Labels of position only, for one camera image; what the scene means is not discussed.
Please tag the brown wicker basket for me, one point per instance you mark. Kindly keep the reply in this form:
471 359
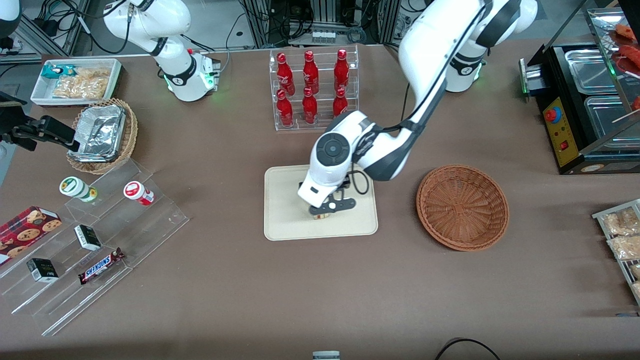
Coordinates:
462 207

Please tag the beige plastic tray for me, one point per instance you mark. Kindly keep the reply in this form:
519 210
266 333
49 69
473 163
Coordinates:
285 210

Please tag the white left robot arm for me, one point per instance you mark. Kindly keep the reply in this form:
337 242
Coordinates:
430 55

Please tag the steel warmer pan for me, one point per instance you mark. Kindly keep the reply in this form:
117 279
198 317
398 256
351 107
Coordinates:
590 70
605 117

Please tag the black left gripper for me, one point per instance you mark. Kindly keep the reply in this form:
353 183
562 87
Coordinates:
346 184

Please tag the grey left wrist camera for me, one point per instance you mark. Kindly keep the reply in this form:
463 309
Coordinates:
334 205

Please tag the light wicker basket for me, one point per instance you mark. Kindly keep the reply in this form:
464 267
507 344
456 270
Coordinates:
131 132

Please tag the Snickers chocolate bar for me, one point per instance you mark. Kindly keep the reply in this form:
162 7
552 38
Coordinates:
100 266

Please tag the clear bag of chips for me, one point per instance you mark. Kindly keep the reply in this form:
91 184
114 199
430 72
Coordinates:
85 84

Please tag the red sausage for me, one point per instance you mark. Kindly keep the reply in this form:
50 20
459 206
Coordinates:
629 52

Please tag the clear acrylic bottle rack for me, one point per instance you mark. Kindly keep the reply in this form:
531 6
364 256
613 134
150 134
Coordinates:
300 127

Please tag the red cookie box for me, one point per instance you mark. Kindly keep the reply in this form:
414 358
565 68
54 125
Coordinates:
22 232

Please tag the silver foil container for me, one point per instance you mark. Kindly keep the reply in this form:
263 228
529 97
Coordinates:
102 132

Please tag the clear acrylic stepped shelf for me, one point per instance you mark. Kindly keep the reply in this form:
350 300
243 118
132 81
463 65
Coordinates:
125 235

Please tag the red soda bottle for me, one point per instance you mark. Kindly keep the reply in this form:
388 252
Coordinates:
340 104
285 111
309 109
310 74
285 75
341 72

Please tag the small black box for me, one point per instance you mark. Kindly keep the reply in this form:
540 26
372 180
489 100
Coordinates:
42 270
88 238

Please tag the green snack packet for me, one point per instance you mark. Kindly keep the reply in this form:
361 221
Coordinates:
52 71

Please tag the black food warmer cabinet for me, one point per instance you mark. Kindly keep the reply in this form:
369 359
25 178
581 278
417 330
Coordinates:
575 120

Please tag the white rectangular snack bin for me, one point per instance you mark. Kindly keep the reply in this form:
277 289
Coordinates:
42 95

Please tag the red emergency button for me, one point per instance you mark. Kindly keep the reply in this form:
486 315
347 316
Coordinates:
552 115

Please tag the red-lid white bottle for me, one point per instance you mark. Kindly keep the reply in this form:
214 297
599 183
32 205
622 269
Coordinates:
137 192

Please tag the clear bag of snacks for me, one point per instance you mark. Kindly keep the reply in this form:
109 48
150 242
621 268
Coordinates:
637 290
636 271
620 221
625 247

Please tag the white power strip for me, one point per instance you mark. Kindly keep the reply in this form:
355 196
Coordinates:
323 37

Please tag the small grey device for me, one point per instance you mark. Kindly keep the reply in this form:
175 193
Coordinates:
326 355

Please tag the green-lid white bottle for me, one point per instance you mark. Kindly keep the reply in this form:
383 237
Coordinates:
75 188

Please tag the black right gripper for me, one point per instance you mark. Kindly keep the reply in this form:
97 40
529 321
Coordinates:
31 131

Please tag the triangular sandwich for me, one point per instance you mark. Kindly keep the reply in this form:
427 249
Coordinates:
322 216

